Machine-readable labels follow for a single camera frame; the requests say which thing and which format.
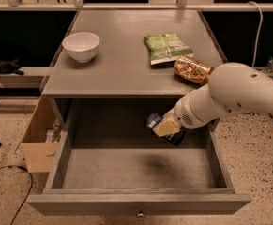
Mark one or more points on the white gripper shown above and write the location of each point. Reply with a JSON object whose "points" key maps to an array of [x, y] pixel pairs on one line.
{"points": [[183, 113]]}

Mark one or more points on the dark blue rxbar wrapper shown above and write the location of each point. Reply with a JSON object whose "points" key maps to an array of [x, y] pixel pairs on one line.
{"points": [[174, 139]]}

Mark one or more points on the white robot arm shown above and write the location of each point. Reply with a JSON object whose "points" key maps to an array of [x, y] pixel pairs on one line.
{"points": [[232, 88]]}

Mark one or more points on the metal drawer knob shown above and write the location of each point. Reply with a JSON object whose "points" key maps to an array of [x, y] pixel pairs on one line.
{"points": [[140, 214]]}

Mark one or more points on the grey cabinet with counter top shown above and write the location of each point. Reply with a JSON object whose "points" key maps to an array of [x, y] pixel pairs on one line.
{"points": [[119, 88]]}

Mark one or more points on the grey open top drawer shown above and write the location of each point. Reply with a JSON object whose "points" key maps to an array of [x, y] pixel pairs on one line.
{"points": [[95, 175]]}

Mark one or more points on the golden brown crushed can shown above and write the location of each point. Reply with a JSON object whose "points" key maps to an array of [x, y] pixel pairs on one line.
{"points": [[192, 70]]}

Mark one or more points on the green snack bag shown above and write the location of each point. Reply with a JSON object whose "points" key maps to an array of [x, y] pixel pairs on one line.
{"points": [[165, 48]]}

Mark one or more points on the white ceramic bowl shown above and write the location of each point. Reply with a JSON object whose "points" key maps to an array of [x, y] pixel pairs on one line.
{"points": [[82, 46]]}

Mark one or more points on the cardboard box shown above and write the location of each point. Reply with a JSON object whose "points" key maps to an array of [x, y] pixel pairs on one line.
{"points": [[39, 142]]}

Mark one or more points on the black cloth on rail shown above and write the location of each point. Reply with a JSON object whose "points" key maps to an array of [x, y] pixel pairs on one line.
{"points": [[10, 67]]}

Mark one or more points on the metal frame rail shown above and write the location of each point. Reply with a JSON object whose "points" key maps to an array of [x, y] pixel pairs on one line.
{"points": [[203, 5]]}

